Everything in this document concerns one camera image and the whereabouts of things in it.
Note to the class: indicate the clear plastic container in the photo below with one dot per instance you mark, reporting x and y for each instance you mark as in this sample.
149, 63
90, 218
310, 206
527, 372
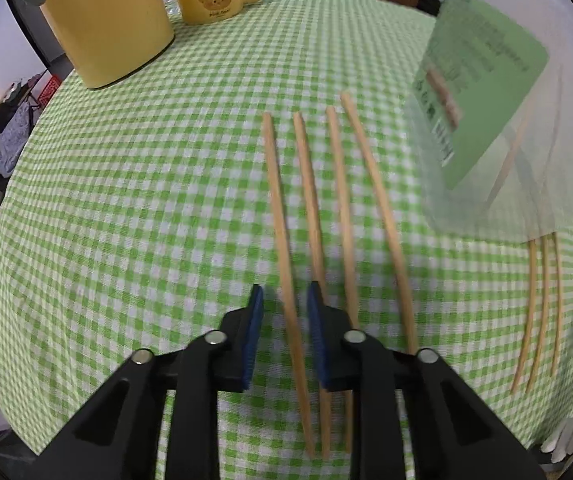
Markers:
496, 100

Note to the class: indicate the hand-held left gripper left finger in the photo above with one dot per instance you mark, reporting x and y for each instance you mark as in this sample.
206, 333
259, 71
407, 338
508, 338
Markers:
251, 340

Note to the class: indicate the clothes rack with clothes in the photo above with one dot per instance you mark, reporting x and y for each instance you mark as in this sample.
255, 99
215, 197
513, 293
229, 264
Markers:
4, 145

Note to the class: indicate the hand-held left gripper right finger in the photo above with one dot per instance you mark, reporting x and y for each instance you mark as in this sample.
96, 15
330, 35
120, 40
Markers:
319, 340

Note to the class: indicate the thin wooden chopstick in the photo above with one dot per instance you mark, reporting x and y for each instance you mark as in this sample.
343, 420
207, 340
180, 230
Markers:
559, 305
343, 210
511, 152
309, 200
391, 230
280, 230

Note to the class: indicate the thick wooden chopstick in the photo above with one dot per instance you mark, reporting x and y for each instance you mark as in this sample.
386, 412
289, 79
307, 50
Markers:
528, 320
543, 310

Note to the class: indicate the red crate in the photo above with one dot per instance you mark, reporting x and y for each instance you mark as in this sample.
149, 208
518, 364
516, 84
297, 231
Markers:
51, 89

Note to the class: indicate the yellow thermos jug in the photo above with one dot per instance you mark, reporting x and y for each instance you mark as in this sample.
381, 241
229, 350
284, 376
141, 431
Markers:
106, 20

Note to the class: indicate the person's right hand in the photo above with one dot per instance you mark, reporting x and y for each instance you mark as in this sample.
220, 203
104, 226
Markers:
568, 435

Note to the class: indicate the green checkered tablecloth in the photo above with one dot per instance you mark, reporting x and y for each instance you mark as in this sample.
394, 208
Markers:
166, 210

